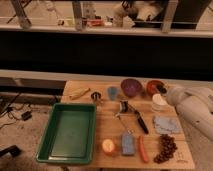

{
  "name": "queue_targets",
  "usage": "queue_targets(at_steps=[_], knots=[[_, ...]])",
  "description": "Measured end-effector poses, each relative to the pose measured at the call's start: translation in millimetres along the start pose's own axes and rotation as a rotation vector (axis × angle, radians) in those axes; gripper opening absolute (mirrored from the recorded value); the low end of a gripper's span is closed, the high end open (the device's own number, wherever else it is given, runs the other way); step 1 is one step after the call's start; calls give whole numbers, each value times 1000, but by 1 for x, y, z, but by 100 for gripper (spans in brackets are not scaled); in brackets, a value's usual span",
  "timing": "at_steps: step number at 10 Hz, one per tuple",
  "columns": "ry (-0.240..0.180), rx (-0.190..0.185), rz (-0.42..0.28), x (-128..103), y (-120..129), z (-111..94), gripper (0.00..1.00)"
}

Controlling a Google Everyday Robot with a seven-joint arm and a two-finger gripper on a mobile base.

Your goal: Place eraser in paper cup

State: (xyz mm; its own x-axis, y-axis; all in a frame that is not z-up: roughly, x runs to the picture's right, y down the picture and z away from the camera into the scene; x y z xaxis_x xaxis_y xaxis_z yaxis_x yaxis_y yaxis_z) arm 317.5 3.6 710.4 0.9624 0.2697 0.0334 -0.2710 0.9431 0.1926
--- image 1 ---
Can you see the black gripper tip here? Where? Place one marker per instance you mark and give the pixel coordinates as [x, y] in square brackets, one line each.
[161, 89]

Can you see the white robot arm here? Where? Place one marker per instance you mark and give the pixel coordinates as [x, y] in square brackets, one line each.
[193, 104]

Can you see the white paper cup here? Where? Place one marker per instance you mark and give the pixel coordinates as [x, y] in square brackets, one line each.
[158, 102]

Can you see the blue eraser block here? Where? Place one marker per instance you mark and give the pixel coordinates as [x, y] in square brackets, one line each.
[127, 143]

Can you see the red bowl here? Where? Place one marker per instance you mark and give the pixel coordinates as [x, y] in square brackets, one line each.
[151, 87]

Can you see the purple bowl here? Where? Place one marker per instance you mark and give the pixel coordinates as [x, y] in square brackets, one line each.
[131, 87]

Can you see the blue grey cloth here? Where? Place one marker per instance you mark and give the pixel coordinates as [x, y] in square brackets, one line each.
[165, 125]

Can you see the bunch of dark grapes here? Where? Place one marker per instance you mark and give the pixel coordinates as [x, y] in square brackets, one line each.
[167, 149]

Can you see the orange carrot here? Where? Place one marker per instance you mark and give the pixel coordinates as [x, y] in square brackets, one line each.
[142, 150]

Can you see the yellow orange fruit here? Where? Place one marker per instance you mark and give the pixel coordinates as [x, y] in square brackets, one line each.
[108, 146]

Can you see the yellow banana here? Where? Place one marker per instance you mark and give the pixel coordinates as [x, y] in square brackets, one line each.
[78, 93]

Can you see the green plastic tray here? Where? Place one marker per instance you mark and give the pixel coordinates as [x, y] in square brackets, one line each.
[69, 135]

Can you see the black power adapter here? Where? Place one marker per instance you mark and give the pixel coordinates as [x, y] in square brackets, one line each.
[26, 115]

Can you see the black handled peeler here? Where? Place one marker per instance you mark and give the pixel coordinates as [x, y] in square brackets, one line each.
[125, 106]

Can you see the metal wire tool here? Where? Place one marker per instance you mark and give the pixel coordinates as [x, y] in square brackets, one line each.
[118, 115]

